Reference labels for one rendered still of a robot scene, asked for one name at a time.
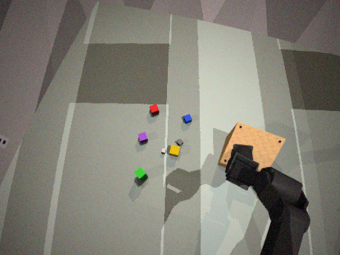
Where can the blue block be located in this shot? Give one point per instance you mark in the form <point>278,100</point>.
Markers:
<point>187,118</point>

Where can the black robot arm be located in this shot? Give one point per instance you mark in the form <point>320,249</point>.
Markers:
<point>280,194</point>

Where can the red block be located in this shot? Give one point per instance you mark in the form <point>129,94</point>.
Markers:
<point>154,109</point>

